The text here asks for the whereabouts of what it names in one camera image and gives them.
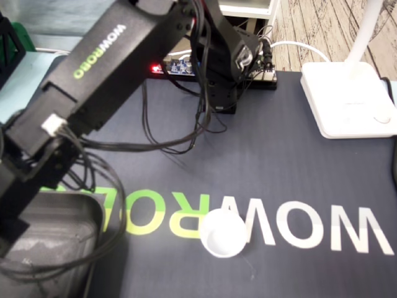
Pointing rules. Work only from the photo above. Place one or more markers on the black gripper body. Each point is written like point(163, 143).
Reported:
point(40, 146)

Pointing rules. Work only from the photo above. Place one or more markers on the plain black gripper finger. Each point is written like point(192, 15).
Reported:
point(15, 205)

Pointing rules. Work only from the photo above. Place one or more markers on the white plastic cup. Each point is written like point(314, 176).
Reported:
point(223, 236)

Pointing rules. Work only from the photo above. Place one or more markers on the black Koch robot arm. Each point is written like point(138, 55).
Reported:
point(124, 46)

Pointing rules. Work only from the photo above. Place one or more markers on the black plastic tray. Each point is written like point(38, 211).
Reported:
point(62, 248)

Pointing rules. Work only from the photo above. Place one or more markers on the green box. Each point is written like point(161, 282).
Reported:
point(26, 37)

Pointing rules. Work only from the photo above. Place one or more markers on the person in pale teal shirt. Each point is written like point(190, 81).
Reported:
point(62, 18)

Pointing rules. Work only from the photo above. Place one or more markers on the blue circuit board red LED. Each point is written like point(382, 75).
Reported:
point(180, 66)

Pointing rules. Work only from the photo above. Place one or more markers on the dark grey WOWROBO printed mat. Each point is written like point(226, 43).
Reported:
point(279, 155)

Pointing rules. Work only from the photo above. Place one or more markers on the white shelf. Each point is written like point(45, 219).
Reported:
point(245, 7)

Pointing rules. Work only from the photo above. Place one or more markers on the white desk lamp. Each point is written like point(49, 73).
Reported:
point(347, 99)

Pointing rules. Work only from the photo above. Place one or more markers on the black frame structure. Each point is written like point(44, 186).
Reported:
point(12, 46)

